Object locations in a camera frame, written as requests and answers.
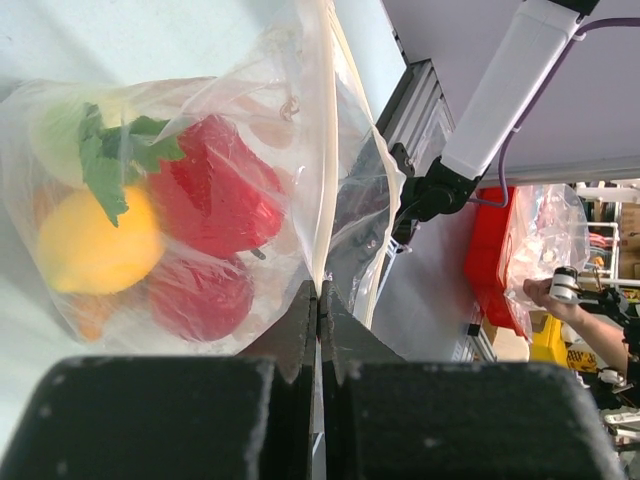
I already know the clear zip top bag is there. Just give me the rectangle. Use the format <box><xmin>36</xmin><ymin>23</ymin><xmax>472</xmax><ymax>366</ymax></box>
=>
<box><xmin>1</xmin><ymin>1</ymin><xmax>404</xmax><ymax>354</ymax></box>

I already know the red storage bin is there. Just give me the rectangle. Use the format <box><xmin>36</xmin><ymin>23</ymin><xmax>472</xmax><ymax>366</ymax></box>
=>
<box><xmin>464</xmin><ymin>187</ymin><xmax>530</xmax><ymax>339</ymax></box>

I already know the green leaf toy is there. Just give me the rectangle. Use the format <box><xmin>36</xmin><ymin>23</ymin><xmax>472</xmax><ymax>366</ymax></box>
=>
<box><xmin>78</xmin><ymin>103</ymin><xmax>185</xmax><ymax>227</ymax></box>

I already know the yellow orange fruit toy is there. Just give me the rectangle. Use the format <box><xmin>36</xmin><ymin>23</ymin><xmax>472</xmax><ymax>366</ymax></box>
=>
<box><xmin>35</xmin><ymin>186</ymin><xmax>165</xmax><ymax>295</ymax></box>

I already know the aluminium frame rail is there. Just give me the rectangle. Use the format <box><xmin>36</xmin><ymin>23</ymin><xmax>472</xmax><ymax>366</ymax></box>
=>
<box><xmin>377</xmin><ymin>59</ymin><xmax>454</xmax><ymax>177</ymax></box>

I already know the yellow container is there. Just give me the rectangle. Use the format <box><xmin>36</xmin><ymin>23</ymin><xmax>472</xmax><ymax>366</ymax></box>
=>
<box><xmin>529</xmin><ymin>312</ymin><xmax>599</xmax><ymax>374</ymax></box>

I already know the person hand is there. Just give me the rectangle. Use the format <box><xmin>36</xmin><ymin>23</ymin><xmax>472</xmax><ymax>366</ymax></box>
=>
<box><xmin>523</xmin><ymin>278</ymin><xmax>583</xmax><ymax>327</ymax></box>

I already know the red bell pepper toy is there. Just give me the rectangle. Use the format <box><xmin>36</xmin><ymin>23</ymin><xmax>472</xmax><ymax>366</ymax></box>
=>
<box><xmin>148</xmin><ymin>115</ymin><xmax>285</xmax><ymax>258</ymax></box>

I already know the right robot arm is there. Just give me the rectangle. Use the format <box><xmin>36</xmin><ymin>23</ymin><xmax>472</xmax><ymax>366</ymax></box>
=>
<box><xmin>394</xmin><ymin>1</ymin><xmax>598</xmax><ymax>227</ymax></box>

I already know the crumpled clear plastic bag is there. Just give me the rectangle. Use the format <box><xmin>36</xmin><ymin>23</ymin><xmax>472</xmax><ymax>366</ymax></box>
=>
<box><xmin>501</xmin><ymin>184</ymin><xmax>590</xmax><ymax>341</ymax></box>

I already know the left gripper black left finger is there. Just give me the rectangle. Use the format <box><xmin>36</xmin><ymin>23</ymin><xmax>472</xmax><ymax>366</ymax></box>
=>
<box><xmin>1</xmin><ymin>281</ymin><xmax>318</xmax><ymax>479</ymax></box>

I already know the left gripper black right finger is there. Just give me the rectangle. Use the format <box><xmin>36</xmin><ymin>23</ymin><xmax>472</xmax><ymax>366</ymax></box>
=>
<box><xmin>319</xmin><ymin>283</ymin><xmax>624</xmax><ymax>479</ymax></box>

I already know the person forearm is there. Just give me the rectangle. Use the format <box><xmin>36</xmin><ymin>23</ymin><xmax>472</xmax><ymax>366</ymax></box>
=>
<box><xmin>570</xmin><ymin>309</ymin><xmax>629</xmax><ymax>376</ymax></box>

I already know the white radish toy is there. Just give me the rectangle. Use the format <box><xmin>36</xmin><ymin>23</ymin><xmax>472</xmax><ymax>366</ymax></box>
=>
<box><xmin>27</xmin><ymin>94</ymin><xmax>131</xmax><ymax>186</ymax></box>

